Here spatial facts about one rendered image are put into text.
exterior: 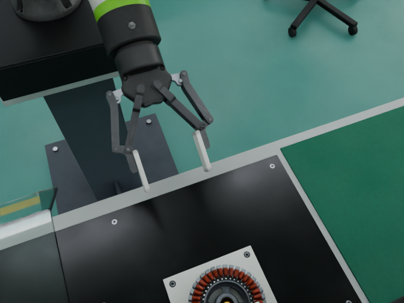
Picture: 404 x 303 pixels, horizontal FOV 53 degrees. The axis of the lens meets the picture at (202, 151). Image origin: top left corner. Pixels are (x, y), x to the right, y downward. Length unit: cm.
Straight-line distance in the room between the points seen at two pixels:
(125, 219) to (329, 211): 36
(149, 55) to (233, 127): 113
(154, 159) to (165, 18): 86
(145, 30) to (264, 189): 34
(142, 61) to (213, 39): 147
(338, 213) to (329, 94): 122
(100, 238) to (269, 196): 30
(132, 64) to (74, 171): 108
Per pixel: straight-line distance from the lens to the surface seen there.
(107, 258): 69
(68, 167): 170
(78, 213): 76
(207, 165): 65
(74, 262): 70
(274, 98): 186
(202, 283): 61
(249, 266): 66
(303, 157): 80
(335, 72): 204
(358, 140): 86
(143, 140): 170
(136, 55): 65
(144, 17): 66
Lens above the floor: 142
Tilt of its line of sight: 58 degrees down
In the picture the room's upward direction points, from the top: straight up
